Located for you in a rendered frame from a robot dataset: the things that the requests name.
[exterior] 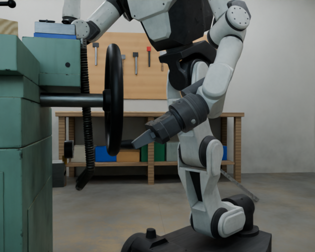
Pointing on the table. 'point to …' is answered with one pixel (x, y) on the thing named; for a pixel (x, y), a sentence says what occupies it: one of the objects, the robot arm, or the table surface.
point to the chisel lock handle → (4, 3)
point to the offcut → (3, 26)
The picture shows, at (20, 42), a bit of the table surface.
